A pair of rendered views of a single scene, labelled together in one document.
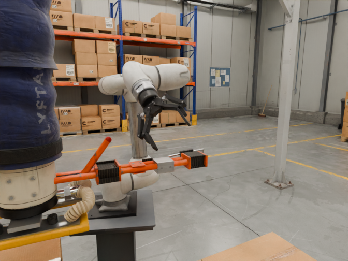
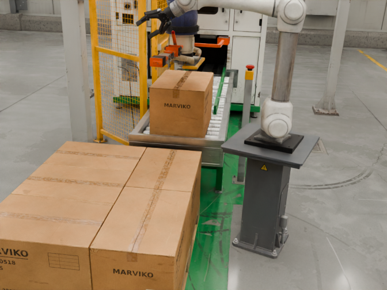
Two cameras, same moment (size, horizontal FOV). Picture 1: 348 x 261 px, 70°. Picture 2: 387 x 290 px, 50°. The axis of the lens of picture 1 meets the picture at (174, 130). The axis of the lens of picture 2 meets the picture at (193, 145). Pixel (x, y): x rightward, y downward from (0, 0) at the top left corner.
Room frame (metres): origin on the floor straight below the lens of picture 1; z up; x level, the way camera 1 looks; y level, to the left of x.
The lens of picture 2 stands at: (2.46, -1.92, 1.73)
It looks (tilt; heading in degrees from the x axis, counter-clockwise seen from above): 23 degrees down; 124
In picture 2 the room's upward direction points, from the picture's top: 2 degrees clockwise
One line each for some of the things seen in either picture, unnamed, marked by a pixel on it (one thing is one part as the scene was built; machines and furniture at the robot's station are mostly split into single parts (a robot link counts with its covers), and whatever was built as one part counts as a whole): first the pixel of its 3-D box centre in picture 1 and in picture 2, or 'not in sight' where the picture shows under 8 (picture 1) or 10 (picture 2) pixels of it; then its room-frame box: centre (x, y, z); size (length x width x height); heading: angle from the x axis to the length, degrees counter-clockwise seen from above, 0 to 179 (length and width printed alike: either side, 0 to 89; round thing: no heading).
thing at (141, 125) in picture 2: not in sight; (162, 102); (-0.03, 1.24, 0.50); 2.31 x 0.05 x 0.19; 117
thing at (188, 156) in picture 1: (194, 159); (158, 61); (0.98, -0.08, 1.25); 0.08 x 0.07 x 0.05; 114
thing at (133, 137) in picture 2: not in sight; (175, 140); (0.80, 0.35, 0.58); 0.70 x 0.03 x 0.06; 27
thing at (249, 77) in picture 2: not in sight; (245, 128); (0.97, 1.09, 0.50); 0.07 x 0.07 x 1.00; 27
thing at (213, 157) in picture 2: not in sight; (175, 153); (0.80, 0.35, 0.48); 0.70 x 0.03 x 0.15; 27
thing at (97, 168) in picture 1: (106, 171); (173, 50); (0.84, 0.24, 1.25); 0.10 x 0.08 x 0.06; 24
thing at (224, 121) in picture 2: not in sight; (227, 106); (0.54, 1.54, 0.50); 2.31 x 0.05 x 0.19; 117
